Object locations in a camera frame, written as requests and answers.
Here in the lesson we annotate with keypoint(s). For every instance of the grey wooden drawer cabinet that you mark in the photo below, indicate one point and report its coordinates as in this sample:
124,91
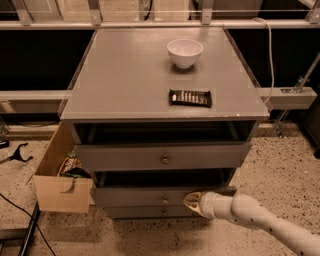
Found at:
121,95

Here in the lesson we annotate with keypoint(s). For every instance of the snack bags in box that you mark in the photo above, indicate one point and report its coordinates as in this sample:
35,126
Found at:
72,167

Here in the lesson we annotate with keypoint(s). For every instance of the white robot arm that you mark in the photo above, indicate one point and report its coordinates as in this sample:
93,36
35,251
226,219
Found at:
244,210

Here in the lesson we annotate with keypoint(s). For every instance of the dark wrapped candy bar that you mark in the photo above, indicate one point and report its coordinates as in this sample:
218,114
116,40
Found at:
190,98

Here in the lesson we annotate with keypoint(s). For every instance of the grey drawer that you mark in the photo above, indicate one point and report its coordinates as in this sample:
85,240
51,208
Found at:
161,156
149,212
156,187

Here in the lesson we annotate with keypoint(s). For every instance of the cardboard box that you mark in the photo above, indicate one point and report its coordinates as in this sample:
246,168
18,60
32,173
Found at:
54,192

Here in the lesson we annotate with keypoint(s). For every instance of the grey bottom drawer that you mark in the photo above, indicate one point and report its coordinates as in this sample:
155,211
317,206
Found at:
149,212

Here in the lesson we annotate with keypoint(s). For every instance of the white ceramic bowl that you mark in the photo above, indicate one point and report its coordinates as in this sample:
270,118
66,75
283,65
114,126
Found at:
184,52

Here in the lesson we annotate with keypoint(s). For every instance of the metal rail frame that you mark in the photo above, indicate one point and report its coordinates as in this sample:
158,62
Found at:
97,14

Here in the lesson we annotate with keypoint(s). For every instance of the yellowish padded gripper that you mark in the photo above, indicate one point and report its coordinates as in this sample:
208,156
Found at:
209,203

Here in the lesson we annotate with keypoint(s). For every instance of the black tool on floor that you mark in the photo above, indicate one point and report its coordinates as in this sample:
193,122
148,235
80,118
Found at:
17,155

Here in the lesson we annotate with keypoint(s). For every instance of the grey top drawer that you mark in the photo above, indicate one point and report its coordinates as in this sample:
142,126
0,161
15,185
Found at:
161,156

